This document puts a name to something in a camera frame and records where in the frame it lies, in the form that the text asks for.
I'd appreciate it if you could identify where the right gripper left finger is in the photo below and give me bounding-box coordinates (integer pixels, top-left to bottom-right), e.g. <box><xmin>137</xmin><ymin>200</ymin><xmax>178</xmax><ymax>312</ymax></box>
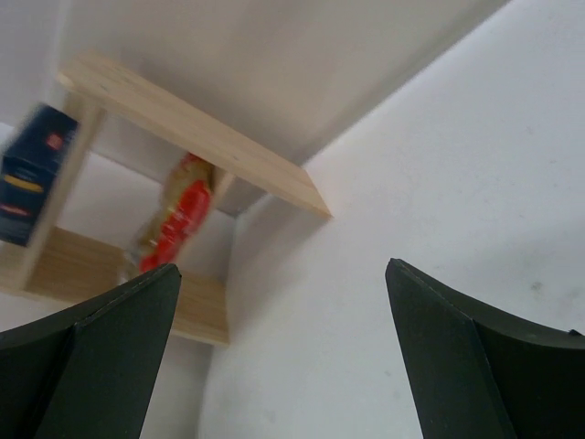
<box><xmin>1</xmin><ymin>263</ymin><xmax>181</xmax><ymax>438</ymax></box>

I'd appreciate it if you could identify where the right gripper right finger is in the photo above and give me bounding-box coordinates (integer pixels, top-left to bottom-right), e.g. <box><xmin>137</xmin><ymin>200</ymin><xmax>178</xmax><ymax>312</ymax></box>
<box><xmin>385</xmin><ymin>259</ymin><xmax>584</xmax><ymax>438</ymax></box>

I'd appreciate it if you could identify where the red pasta bag front side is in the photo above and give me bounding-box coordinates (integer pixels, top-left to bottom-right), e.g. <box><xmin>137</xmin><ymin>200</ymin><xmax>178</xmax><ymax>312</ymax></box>
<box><xmin>119</xmin><ymin>153</ymin><xmax>214</xmax><ymax>283</ymax></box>

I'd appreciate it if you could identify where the blue pasta box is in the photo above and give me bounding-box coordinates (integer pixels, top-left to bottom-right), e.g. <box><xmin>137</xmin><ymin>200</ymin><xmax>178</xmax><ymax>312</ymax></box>
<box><xmin>1</xmin><ymin>103</ymin><xmax>78</xmax><ymax>247</ymax></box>

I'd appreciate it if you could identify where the wooden two-tier shelf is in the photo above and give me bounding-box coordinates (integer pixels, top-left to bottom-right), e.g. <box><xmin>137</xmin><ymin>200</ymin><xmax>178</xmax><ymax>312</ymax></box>
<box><xmin>0</xmin><ymin>48</ymin><xmax>333</xmax><ymax>348</ymax></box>

